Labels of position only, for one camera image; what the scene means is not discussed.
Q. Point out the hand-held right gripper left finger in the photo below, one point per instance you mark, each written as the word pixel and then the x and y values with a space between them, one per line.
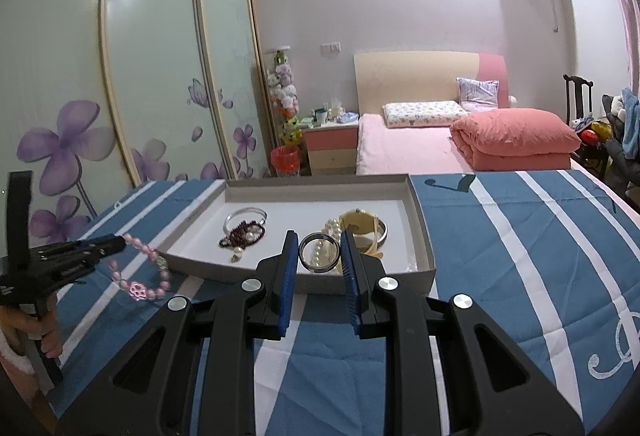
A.
pixel 289 286

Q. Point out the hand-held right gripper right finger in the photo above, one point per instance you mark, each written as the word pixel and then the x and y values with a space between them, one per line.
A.
pixel 352 291

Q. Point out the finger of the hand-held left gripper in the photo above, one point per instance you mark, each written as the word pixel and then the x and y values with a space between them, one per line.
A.
pixel 80 250

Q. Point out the white shallow cardboard tray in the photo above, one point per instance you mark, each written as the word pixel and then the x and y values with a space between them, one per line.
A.
pixel 300 211

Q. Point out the person's left forearm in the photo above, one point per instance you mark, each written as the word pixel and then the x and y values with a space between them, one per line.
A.
pixel 17 381

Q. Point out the person's left hand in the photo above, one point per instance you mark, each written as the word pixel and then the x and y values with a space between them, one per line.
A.
pixel 50 346

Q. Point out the gold wrist watch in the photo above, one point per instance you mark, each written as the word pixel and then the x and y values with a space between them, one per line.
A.
pixel 357 218

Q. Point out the thin silver bangle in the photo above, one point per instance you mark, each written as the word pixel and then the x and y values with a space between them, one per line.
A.
pixel 227 221

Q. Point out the red trash bin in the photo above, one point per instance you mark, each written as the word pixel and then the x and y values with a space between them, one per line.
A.
pixel 285 161

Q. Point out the pink beige nightstand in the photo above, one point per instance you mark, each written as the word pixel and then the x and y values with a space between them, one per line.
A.
pixel 330 148

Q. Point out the bed with pink sheet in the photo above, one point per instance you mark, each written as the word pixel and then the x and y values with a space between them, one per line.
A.
pixel 400 145

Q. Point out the blue white striped blanket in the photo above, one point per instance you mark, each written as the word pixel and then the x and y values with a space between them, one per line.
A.
pixel 500 241

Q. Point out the green box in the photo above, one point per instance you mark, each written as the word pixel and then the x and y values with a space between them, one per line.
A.
pixel 306 120

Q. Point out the dark mug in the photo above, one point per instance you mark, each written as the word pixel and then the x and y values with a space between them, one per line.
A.
pixel 320 117

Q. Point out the blue cloth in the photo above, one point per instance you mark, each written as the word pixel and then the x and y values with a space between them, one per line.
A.
pixel 348 118

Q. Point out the white patterned pillow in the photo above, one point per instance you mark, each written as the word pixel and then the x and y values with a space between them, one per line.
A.
pixel 425 113

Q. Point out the plush toy tower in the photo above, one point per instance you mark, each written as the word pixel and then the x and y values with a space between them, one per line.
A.
pixel 284 90

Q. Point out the flower print sliding wardrobe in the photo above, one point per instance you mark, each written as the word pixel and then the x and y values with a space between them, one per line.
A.
pixel 150 40

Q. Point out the beige pink headboard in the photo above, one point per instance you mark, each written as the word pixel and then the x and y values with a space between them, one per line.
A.
pixel 410 75

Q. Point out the folded coral quilt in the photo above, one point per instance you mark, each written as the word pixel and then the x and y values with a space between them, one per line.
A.
pixel 515 135

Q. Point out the purple floral pillow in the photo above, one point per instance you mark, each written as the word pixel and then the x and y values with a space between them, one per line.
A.
pixel 477 93

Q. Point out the small white round lamp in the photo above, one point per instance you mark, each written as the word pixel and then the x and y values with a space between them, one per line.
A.
pixel 512 101

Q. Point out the red and yellow toy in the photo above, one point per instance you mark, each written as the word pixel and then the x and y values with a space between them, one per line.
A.
pixel 592 133

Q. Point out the dark wooden chair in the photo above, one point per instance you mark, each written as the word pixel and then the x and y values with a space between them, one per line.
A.
pixel 570 95

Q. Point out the white air conditioner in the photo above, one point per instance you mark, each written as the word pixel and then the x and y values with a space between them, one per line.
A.
pixel 520 15

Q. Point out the blue plush robe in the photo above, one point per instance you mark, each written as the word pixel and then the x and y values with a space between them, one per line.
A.
pixel 631 115

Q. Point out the white wall socket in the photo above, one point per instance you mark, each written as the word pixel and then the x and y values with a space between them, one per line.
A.
pixel 331 48

